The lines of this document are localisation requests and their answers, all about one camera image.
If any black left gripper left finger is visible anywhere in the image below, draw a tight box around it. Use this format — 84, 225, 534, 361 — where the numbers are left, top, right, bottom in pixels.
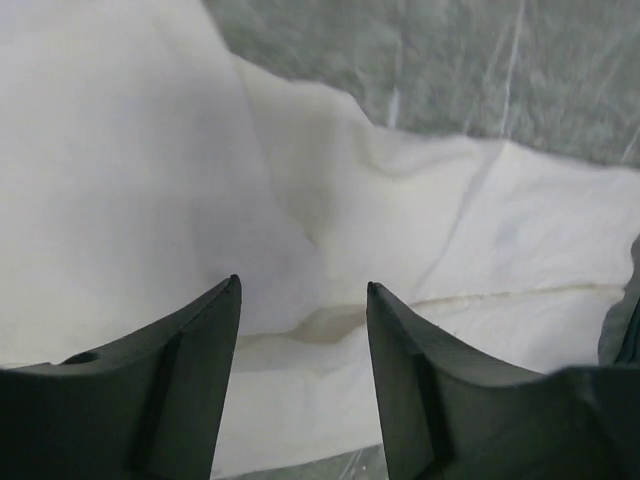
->
1, 276, 242, 479

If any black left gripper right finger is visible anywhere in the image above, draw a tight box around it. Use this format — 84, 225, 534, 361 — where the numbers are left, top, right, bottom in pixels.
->
366, 282, 639, 479

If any cream white t shirt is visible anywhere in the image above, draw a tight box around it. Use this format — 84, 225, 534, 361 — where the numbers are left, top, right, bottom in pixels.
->
1, 1, 639, 478

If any folded blue t shirt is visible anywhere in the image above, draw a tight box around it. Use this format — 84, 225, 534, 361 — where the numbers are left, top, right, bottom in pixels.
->
615, 301, 640, 365

